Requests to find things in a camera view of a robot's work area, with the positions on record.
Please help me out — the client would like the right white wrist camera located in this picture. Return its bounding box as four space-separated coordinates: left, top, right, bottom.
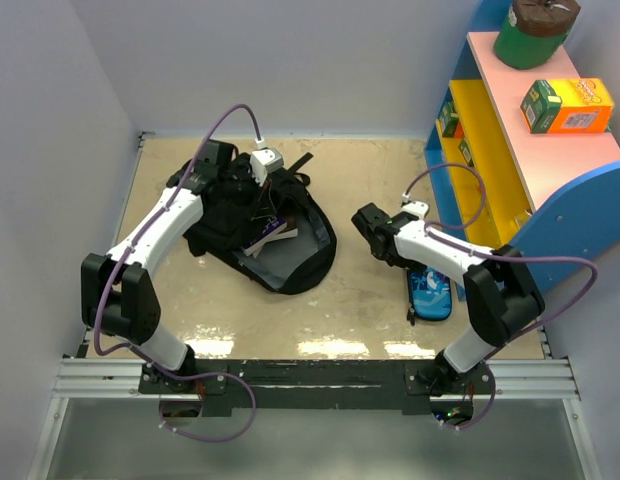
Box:
401 200 430 221

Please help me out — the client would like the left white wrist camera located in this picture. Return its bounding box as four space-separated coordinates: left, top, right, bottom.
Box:
249 148 284 187

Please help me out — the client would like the purple 52-storey treehouse book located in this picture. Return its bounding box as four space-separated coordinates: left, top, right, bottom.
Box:
241 215 298 257

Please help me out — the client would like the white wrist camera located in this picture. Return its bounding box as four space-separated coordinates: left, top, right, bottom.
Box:
401 200 430 221
249 148 284 187

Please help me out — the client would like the small green box lower shelf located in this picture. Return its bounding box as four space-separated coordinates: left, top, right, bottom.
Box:
458 138 474 168

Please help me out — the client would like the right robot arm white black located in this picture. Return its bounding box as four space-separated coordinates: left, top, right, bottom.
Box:
351 200 545 393

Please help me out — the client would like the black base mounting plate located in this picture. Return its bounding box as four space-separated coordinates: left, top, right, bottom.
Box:
139 359 496 421

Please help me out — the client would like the colourful wooden shelf unit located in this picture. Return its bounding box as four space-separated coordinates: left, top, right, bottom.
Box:
423 0 620 301

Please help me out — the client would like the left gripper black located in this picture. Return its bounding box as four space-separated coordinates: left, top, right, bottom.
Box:
219 166 277 221

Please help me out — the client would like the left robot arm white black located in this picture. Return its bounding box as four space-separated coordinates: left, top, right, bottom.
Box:
80 140 280 392

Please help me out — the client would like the green brown cylinder container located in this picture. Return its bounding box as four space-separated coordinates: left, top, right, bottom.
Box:
493 0 581 70

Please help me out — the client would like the small green box upper shelf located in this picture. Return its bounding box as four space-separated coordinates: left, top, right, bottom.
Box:
438 100 464 139

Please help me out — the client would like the aluminium rail frame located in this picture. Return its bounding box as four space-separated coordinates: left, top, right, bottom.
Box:
25 130 603 480

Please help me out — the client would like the black student backpack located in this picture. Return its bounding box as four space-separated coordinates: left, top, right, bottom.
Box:
183 141 337 295

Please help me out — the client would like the small green box shelf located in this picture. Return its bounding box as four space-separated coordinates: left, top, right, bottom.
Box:
458 138 474 168
438 100 464 139

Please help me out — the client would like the orange green crayon box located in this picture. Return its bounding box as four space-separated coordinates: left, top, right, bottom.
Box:
520 78 615 134

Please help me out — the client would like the blue pencil case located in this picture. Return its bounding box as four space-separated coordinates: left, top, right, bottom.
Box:
406 267 452 326

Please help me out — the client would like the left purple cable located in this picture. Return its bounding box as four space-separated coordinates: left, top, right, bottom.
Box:
92 103 266 441

